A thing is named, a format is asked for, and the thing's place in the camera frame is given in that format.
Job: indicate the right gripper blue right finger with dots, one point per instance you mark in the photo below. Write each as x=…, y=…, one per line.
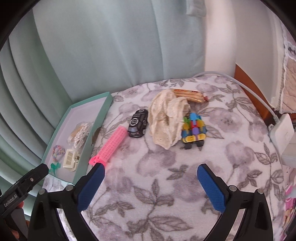
x=214, y=187

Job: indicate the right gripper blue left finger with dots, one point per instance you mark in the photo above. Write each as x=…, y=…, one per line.
x=88, y=185

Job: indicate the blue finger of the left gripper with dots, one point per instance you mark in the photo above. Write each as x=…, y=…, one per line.
x=26, y=183

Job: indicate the rainbow fluffy hair band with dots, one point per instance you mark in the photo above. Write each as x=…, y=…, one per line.
x=57, y=151

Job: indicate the pink hair roller clip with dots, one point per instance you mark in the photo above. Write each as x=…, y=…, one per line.
x=109, y=147

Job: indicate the person's right hand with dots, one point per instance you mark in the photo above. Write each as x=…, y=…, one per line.
x=17, y=223

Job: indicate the cream hair claw clip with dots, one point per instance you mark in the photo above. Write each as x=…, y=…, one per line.
x=71, y=160

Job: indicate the teal shallow cardboard box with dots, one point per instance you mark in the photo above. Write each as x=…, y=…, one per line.
x=93, y=109

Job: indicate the bag of cotton swabs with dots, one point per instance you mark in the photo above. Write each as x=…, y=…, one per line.
x=78, y=136

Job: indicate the floral fleece blanket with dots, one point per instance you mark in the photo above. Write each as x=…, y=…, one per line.
x=150, y=193

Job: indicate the black toy car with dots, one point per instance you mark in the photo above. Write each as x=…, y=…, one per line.
x=138, y=124

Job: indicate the white power adapter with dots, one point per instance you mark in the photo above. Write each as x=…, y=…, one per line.
x=281, y=133

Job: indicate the cream lace cloth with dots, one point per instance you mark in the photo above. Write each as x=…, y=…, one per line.
x=165, y=118

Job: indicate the snack stick packet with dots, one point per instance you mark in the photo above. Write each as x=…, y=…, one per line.
x=191, y=95

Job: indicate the mint green curtain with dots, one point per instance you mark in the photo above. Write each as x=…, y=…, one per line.
x=61, y=52

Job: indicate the quilted lace headboard cover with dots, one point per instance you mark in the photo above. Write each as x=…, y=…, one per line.
x=286, y=81

